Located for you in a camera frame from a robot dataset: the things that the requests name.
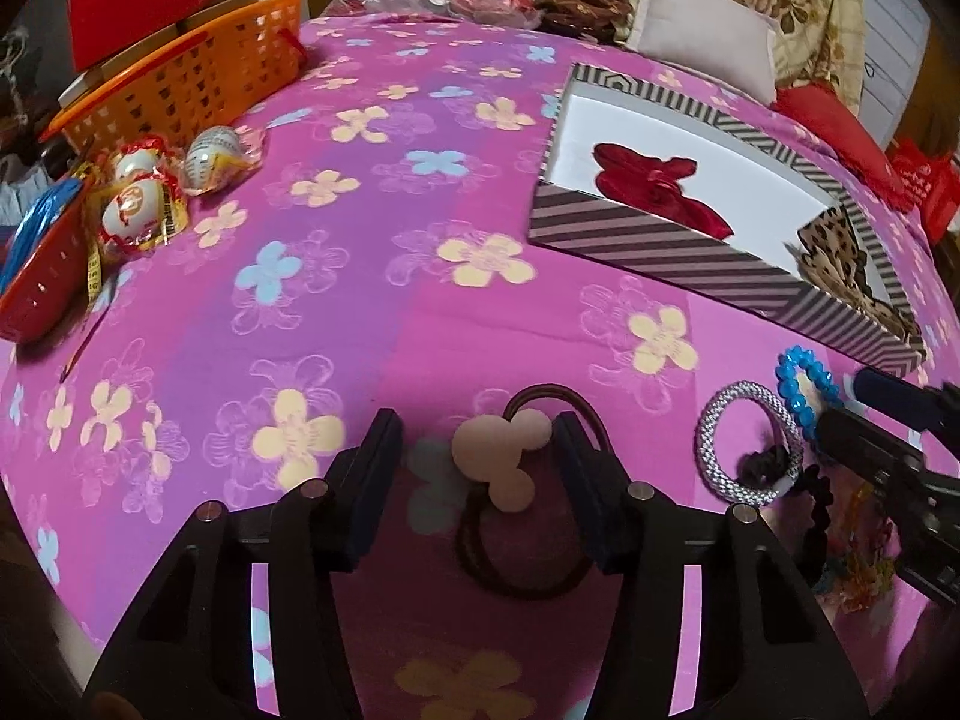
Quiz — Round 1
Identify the brown hair tie pink ornament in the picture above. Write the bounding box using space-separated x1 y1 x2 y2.
450 384 612 602

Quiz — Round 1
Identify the colourful translucent bead bracelet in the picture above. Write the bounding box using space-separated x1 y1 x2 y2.
814 480 899 614

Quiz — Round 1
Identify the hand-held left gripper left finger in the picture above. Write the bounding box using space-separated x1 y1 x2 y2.
82 409 406 720

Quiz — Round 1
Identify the blue plastic item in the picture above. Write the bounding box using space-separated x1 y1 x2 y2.
0 176 83 293

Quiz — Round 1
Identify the red plastic basket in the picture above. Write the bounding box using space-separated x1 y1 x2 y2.
0 172 98 343

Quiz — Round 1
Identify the black fuzzy hair tie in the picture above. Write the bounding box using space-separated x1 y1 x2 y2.
735 439 796 493

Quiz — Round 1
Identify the red satin bow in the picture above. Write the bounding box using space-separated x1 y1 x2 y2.
592 141 734 241

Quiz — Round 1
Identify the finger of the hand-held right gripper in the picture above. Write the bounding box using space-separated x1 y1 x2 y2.
853 367 960 432
814 409 960 607

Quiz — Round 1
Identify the silver woven bracelet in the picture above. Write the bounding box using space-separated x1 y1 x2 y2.
695 382 805 507

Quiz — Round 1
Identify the blue bead bracelet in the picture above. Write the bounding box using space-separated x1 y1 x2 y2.
775 347 835 440

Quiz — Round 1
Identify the foil-wrapped white egg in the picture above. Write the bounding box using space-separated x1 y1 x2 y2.
100 175 188 250
112 139 182 182

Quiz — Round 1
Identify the tan cardboard box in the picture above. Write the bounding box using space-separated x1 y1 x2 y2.
58 0 257 107

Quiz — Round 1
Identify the black wavy hair tie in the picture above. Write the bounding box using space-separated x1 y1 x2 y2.
792 465 836 587

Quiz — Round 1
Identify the striped cardboard box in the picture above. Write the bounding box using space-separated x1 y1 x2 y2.
527 62 929 376

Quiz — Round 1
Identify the red shopping bag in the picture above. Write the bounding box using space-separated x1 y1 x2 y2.
889 139 960 245

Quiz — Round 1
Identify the leopard print bow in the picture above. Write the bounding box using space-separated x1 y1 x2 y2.
796 208 920 346

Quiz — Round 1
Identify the red pillow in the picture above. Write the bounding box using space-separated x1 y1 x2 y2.
772 82 901 200

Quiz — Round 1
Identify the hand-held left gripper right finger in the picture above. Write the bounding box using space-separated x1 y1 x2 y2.
551 412 871 720

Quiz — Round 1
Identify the white pillow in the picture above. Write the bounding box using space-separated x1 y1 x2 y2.
626 0 781 102

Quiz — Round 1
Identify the pink floral bedsheet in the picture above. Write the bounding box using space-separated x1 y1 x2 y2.
0 11 960 720

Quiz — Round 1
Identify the orange plastic basket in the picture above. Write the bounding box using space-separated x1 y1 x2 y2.
37 0 312 158

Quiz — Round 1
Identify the thin red stick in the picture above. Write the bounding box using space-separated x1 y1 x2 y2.
60 304 106 383

